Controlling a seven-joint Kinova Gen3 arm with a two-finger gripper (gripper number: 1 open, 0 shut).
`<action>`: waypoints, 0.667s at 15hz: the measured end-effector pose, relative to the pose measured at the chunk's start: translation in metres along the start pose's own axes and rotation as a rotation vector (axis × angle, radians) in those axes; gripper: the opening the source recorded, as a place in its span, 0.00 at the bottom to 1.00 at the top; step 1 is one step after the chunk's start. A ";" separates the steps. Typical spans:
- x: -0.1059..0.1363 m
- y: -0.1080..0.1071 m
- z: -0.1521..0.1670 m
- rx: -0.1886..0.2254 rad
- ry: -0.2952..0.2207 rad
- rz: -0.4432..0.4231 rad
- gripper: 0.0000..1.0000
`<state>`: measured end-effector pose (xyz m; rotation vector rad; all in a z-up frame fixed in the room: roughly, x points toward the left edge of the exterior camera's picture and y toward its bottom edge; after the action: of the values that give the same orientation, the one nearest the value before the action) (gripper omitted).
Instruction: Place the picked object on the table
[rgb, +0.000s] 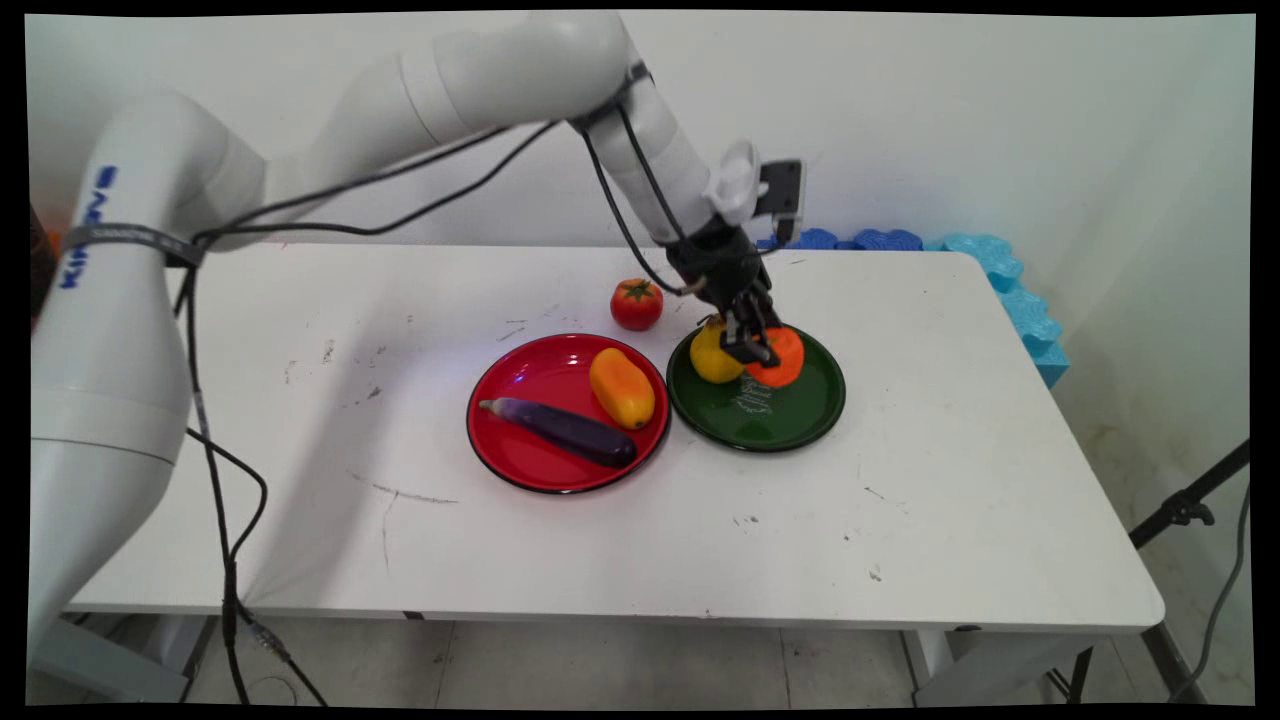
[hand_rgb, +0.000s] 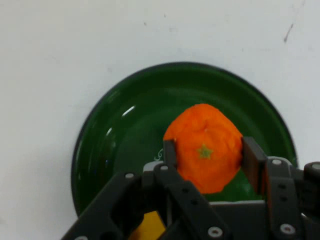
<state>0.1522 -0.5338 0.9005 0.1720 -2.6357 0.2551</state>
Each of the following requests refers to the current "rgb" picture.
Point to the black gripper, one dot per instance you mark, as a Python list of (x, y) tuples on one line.
[(720, 265)]

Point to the orange toy tangerine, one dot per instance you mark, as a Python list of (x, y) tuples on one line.
[(788, 355)]

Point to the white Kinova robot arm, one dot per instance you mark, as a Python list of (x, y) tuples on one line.
[(150, 330)]

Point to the yellow toy pear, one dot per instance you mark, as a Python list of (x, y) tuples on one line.
[(708, 360)]

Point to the dark green round plate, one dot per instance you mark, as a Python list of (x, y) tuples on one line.
[(800, 410)]

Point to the red toy tomato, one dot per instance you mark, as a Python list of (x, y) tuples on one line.
[(637, 305)]

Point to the orange yellow toy mango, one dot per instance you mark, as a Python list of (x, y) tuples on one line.
[(622, 388)]

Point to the dark blue foam piece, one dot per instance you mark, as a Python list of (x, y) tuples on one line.
[(870, 240)]

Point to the purple toy eggplant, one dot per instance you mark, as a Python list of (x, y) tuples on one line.
[(570, 430)]

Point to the red round plate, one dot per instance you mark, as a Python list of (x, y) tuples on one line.
[(545, 440)]

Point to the light blue foam piece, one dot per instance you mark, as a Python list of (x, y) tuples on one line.
[(1020, 300)]

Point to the black tripod stand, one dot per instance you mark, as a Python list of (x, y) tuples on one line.
[(1185, 510)]

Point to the dark brown object behind table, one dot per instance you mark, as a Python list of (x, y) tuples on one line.
[(38, 270)]

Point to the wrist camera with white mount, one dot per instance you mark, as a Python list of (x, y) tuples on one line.
[(780, 190)]

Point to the grey table leg frame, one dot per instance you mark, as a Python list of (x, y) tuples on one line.
[(990, 665), (150, 655)]

